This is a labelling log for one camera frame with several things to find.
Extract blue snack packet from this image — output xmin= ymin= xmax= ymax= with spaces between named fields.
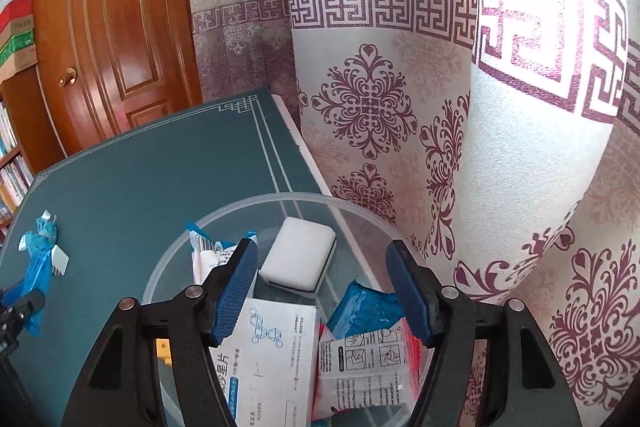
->
xmin=328 ymin=281 xmax=405 ymax=339
xmin=1 ymin=281 xmax=46 ymax=338

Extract wooden bookshelf with books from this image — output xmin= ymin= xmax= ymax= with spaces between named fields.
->
xmin=1 ymin=66 xmax=64 ymax=245

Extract white medicine box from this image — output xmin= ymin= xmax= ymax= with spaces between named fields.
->
xmin=210 ymin=298 xmax=320 ymax=427

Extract white red glove packet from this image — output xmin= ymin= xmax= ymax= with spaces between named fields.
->
xmin=312 ymin=319 xmax=421 ymax=421

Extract white sponge block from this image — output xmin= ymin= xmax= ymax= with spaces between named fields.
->
xmin=258 ymin=217 xmax=336 ymax=298

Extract teal cloth with white straps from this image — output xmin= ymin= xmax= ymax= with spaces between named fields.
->
xmin=18 ymin=210 xmax=70 ymax=295

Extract patterned purple curtain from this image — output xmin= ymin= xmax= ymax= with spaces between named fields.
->
xmin=190 ymin=0 xmax=639 ymax=426

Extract white tissue packet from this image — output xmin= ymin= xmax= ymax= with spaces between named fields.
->
xmin=186 ymin=222 xmax=238 ymax=285

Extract orange yellow toy block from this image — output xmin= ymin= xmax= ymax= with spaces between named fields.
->
xmin=155 ymin=338 xmax=172 ymax=366

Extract brown wooden door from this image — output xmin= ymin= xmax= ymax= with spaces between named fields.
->
xmin=32 ymin=0 xmax=203 ymax=155

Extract stacked boxes on shelf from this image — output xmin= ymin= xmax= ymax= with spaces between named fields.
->
xmin=0 ymin=0 xmax=38 ymax=81

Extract clear plastic bowl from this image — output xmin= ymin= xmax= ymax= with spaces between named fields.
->
xmin=140 ymin=190 xmax=452 ymax=427

